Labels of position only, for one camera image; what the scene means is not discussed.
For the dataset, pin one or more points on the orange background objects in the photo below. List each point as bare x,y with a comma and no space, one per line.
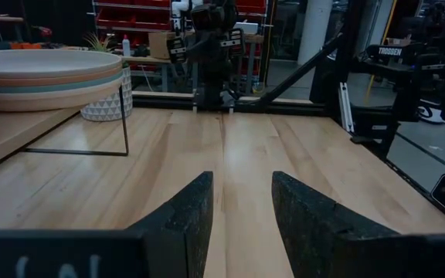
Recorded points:
25,46

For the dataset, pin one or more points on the white round pillar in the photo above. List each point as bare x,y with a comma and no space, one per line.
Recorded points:
315,31

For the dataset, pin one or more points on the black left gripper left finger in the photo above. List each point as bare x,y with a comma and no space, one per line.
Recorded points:
184,231

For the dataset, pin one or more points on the white bottle with red cap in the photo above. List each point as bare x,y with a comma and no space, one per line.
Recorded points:
126,47

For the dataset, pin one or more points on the small white box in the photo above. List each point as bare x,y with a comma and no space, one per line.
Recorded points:
248,28

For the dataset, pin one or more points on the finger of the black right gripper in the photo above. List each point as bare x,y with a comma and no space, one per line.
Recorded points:
177,50
236,43

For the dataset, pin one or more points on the terracotta plate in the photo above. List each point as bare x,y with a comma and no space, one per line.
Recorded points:
52,82

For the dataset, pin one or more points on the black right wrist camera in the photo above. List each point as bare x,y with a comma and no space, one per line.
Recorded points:
207,15

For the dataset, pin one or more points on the beige grey plate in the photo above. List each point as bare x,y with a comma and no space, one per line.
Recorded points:
45,62

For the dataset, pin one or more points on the wooden shelf with black frame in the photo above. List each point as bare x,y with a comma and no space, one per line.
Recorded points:
10,131

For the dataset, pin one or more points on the silver aluminium bracket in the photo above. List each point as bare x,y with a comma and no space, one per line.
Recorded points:
346,108

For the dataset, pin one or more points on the succulent in white patterned pot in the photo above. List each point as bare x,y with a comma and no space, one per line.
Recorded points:
110,108

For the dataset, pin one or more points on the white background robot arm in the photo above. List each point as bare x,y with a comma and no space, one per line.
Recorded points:
182,7

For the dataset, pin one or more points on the cream plate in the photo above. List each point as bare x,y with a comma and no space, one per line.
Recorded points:
52,101

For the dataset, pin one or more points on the rack with red bins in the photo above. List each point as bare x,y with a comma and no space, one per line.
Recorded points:
133,17

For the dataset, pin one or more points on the cardboard box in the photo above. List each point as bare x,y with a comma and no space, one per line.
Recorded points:
158,46

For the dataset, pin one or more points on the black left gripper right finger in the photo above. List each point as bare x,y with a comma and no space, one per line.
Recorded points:
323,239

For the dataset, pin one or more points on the white and black bag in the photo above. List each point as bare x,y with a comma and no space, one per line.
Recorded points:
431,112

